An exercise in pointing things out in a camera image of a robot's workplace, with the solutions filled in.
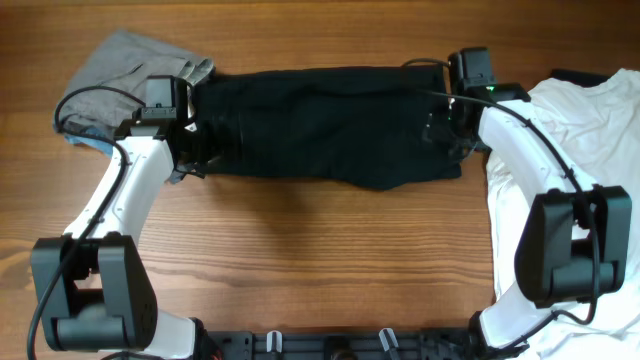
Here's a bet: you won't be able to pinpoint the folded grey garment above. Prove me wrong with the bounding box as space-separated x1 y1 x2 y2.
59 30 214 138

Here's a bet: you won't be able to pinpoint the folded blue denim jeans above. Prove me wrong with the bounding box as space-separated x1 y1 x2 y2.
64 128 113 157

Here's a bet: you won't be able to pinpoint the white t-shirt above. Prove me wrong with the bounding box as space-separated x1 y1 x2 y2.
486 68 639 360

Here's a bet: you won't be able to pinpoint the black shorts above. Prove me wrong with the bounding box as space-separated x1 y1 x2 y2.
193 65 461 190

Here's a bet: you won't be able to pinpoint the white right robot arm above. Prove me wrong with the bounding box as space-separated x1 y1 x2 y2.
465 100 632 359

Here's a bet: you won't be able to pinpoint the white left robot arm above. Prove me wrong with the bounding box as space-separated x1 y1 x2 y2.
30 119 224 359

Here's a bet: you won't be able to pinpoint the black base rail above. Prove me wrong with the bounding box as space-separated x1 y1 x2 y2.
209 328 477 360

